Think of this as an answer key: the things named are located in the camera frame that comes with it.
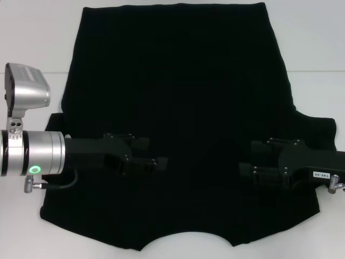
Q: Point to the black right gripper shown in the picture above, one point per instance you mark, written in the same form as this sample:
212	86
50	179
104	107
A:
310	164

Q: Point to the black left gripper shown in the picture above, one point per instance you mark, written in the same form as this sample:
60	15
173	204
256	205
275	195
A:
94	151

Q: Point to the black shirt with white print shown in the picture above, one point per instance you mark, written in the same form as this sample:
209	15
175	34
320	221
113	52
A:
175	67

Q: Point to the silver black wrist camera box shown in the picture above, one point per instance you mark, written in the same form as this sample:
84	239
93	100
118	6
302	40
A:
29	86

